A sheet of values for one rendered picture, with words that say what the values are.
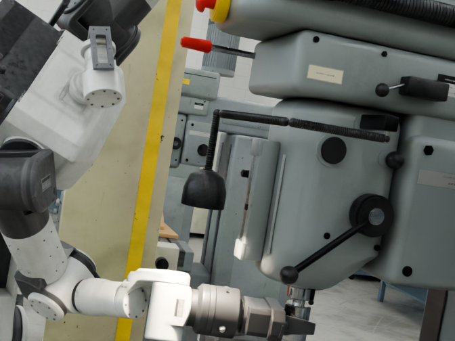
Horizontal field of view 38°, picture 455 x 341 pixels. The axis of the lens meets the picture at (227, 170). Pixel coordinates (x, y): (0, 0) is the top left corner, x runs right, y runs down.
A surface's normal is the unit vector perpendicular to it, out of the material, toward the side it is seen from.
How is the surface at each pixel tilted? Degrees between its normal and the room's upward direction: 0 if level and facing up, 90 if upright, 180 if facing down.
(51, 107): 58
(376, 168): 90
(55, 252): 96
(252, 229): 90
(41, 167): 80
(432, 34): 90
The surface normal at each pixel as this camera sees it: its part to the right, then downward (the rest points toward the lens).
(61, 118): 0.57, -0.41
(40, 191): 1.00, -0.01
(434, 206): 0.28, 0.10
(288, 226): -0.56, -0.04
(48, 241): 0.91, 0.26
